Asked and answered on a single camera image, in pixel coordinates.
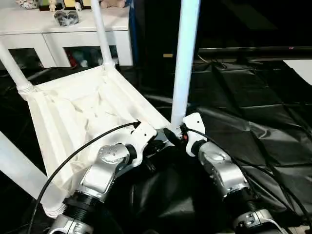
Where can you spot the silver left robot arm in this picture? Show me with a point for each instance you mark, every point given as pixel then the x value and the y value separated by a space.
pixel 109 156

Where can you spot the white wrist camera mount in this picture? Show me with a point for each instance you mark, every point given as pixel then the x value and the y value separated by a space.
pixel 195 124
pixel 143 136

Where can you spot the white flat panel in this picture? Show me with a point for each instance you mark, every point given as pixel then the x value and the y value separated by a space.
pixel 302 70

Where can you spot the small white jar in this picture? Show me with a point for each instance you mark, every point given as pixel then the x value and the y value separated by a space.
pixel 84 63

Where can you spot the white plastic table top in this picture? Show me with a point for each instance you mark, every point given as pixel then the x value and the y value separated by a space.
pixel 61 109

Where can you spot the beige plush toy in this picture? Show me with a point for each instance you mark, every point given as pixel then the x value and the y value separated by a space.
pixel 112 3

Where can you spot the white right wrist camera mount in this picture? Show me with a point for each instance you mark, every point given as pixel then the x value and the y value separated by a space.
pixel 195 124

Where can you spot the bag of black parts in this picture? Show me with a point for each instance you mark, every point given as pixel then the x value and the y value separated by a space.
pixel 66 18

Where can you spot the white sideboard cabinet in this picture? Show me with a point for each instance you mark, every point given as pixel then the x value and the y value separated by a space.
pixel 73 36

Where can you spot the small white figurine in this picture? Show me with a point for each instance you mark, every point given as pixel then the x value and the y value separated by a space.
pixel 52 5
pixel 78 6

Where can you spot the black framed plaque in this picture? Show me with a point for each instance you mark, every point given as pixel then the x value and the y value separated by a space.
pixel 44 5
pixel 85 3

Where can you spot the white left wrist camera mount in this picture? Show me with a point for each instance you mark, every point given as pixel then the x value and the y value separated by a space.
pixel 143 136

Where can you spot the long black bar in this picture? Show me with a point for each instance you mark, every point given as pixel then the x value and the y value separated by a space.
pixel 243 49

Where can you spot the white polka dot object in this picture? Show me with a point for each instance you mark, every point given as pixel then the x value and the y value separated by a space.
pixel 26 3

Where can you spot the black glossy mat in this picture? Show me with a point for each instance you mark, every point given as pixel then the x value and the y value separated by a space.
pixel 243 92

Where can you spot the small yellow label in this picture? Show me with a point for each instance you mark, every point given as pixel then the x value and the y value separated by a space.
pixel 167 55

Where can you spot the white plastic table leg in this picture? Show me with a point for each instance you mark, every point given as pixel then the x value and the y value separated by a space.
pixel 19 161
pixel 185 61
pixel 12 68
pixel 102 36

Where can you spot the red bottle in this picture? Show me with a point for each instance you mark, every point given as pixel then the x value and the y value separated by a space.
pixel 73 61

